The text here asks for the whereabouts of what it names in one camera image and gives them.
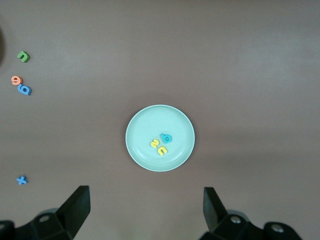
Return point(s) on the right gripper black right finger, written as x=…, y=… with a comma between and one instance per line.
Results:
x=225, y=220

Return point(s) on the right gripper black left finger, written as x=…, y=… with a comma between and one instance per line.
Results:
x=67, y=217

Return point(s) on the yellow foam letter u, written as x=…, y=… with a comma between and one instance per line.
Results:
x=160, y=151

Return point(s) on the teal foam letter a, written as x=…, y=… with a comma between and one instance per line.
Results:
x=168, y=138

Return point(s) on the yellow foam letter s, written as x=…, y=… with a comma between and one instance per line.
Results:
x=154, y=143

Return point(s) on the blue foam letter x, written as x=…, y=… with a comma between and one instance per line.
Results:
x=22, y=180

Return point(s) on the light green plate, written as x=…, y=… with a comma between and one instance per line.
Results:
x=150, y=125

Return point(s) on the blue foam letter g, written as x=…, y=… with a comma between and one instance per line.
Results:
x=24, y=90

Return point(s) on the orange foam letter o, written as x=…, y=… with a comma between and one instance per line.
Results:
x=13, y=80

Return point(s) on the brown table cover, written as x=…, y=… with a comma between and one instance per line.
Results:
x=225, y=62

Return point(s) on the green foam letter u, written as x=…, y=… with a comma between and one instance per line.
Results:
x=25, y=58

